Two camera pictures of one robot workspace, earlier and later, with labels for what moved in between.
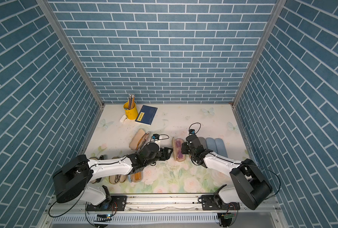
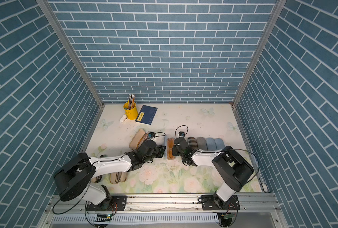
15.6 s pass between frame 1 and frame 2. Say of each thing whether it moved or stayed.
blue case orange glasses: moved
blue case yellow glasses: stayed
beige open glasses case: stayed
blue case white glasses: stayed
